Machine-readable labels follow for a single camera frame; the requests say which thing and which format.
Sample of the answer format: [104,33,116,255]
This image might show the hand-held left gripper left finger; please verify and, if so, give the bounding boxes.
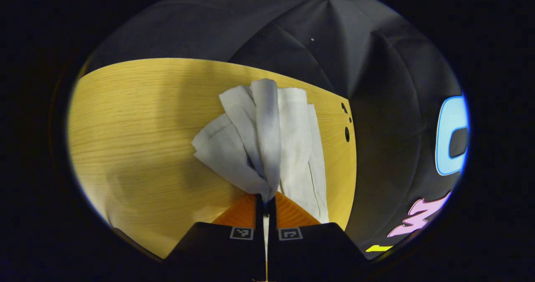
[167,193,267,282]

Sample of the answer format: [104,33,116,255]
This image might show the black backdrop cloth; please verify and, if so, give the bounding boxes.
[86,0,471,259]

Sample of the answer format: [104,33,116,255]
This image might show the white jeans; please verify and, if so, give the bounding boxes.
[191,79,330,224]

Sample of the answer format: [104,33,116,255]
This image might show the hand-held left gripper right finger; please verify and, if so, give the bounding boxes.
[267,192,369,282]

